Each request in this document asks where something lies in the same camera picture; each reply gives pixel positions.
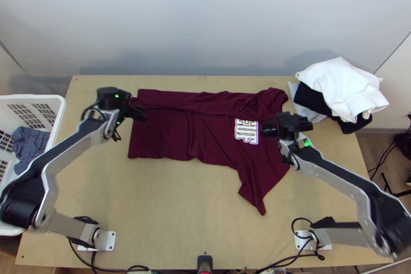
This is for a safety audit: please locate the black cable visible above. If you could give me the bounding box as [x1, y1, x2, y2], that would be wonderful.
[367, 139, 402, 173]
[81, 103, 123, 143]
[65, 236, 150, 274]
[290, 217, 326, 261]

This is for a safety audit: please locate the heap of clothes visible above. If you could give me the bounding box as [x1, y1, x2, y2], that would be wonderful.
[287, 57, 390, 135]

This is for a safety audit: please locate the grey-blue garment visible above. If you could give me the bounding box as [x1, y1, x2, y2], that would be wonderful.
[12, 126, 52, 175]

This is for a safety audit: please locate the maroon t-shirt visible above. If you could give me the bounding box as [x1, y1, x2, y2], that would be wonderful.
[127, 87, 291, 216]

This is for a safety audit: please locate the white laundry basket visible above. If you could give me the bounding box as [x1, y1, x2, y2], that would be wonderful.
[0, 95, 67, 236]

